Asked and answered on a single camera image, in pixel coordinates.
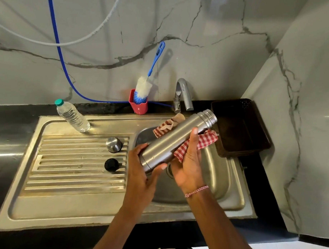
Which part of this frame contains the metal sink drain strainer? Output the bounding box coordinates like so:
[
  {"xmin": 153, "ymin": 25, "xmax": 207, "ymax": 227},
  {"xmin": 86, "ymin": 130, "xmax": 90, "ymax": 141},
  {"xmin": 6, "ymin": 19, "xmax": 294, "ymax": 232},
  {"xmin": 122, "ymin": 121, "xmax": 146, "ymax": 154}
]
[{"xmin": 165, "ymin": 162, "xmax": 175, "ymax": 180}]

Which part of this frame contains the steel flask cup lid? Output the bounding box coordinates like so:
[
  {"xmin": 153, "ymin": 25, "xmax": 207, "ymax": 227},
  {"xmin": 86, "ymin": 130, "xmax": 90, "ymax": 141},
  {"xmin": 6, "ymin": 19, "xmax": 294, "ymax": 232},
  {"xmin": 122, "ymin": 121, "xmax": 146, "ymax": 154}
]
[{"xmin": 105, "ymin": 136, "xmax": 124, "ymax": 154}]

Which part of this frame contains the dark woven tray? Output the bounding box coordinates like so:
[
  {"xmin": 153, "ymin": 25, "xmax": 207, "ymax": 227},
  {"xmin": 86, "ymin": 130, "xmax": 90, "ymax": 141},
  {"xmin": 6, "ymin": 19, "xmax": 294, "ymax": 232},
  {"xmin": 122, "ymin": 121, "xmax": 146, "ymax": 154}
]
[{"xmin": 209, "ymin": 95, "xmax": 273, "ymax": 160}]

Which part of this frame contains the person's left forearm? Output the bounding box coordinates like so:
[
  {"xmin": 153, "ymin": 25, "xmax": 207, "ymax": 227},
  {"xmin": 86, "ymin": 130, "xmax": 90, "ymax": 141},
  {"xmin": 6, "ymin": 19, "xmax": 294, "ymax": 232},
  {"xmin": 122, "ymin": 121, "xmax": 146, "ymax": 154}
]
[{"xmin": 68, "ymin": 205, "xmax": 144, "ymax": 249}]

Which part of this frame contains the person's right forearm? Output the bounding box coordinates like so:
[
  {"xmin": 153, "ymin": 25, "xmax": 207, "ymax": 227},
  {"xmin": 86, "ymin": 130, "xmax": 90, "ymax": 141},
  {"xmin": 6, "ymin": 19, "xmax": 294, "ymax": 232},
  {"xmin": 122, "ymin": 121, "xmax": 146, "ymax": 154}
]
[{"xmin": 185, "ymin": 184, "xmax": 258, "ymax": 249}]

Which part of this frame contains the clear plastic water bottle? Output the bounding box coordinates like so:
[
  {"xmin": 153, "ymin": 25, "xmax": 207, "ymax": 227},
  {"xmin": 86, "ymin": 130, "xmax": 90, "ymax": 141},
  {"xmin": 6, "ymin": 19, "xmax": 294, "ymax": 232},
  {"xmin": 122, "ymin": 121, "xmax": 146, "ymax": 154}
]
[{"xmin": 54, "ymin": 96, "xmax": 92, "ymax": 136}]

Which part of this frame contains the white hose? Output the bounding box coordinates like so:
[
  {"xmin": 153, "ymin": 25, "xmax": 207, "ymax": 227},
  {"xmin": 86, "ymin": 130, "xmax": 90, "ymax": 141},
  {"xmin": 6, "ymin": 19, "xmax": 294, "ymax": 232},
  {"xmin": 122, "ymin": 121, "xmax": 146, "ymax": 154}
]
[{"xmin": 0, "ymin": 0, "xmax": 130, "ymax": 53}]

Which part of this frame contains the steel flask bottle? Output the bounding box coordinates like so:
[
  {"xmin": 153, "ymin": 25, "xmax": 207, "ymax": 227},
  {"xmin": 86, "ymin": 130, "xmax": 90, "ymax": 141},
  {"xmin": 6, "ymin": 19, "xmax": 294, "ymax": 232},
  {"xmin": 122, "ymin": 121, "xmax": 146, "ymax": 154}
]
[{"xmin": 134, "ymin": 108, "xmax": 223, "ymax": 174}]

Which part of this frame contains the blue hose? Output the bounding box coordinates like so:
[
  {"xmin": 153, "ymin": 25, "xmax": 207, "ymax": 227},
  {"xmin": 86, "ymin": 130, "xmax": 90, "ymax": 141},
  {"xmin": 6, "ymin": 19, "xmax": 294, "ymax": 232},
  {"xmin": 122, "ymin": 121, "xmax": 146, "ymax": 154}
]
[{"xmin": 48, "ymin": 0, "xmax": 174, "ymax": 119}]

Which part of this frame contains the black flask stopper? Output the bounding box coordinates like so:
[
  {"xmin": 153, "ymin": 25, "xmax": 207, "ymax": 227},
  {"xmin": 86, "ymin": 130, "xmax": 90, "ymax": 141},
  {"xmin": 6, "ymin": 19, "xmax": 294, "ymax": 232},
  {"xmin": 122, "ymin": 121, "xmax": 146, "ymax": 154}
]
[{"xmin": 103, "ymin": 157, "xmax": 121, "ymax": 173}]

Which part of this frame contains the red white thread bracelet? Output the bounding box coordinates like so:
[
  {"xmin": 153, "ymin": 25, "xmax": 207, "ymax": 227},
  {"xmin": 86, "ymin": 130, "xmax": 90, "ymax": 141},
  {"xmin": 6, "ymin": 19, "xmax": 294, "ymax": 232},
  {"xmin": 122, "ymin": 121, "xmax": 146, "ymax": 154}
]
[{"xmin": 183, "ymin": 185, "xmax": 211, "ymax": 199}]

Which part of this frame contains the red plastic brush holder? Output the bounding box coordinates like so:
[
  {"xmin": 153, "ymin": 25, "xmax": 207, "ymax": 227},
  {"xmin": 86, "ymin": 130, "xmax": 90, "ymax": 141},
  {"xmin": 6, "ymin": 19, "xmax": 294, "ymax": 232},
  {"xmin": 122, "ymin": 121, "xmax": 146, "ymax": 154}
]
[{"xmin": 127, "ymin": 87, "xmax": 150, "ymax": 116}]

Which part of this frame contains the person's left hand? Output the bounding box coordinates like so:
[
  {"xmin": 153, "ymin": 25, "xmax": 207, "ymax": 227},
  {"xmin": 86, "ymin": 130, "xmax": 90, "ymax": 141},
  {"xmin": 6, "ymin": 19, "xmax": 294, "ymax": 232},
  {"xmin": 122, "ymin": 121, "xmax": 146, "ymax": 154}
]
[{"xmin": 116, "ymin": 141, "xmax": 173, "ymax": 218}]

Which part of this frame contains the chrome sink faucet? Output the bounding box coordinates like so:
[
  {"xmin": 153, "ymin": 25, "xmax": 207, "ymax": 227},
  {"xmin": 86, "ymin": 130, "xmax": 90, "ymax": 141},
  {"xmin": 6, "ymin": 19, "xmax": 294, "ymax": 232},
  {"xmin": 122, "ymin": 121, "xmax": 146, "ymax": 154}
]
[{"xmin": 170, "ymin": 77, "xmax": 195, "ymax": 114}]

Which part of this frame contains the stainless steel sink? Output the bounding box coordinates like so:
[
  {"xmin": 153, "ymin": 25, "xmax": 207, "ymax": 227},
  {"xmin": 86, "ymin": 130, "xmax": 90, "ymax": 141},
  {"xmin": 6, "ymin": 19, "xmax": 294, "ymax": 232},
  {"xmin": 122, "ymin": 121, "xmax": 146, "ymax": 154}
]
[{"xmin": 0, "ymin": 96, "xmax": 258, "ymax": 243}]

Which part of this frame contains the person's right hand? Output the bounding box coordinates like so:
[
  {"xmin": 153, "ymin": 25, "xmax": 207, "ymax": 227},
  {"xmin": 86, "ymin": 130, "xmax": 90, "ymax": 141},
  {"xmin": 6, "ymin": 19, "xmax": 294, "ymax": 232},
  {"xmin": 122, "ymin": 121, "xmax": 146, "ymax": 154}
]
[{"xmin": 167, "ymin": 126, "xmax": 210, "ymax": 198}]

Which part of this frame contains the blue white bottle brush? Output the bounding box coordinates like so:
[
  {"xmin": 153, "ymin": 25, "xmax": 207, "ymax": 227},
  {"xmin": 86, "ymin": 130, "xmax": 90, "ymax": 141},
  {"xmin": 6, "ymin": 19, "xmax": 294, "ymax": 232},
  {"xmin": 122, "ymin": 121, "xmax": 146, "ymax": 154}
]
[{"xmin": 127, "ymin": 40, "xmax": 172, "ymax": 105}]

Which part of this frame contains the red checkered cloth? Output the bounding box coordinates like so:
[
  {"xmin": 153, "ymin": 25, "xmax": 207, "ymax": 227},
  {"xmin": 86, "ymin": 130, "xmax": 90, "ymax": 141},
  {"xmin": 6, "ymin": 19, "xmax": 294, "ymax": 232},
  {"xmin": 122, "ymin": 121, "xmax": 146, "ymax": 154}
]
[{"xmin": 151, "ymin": 109, "xmax": 222, "ymax": 166}]

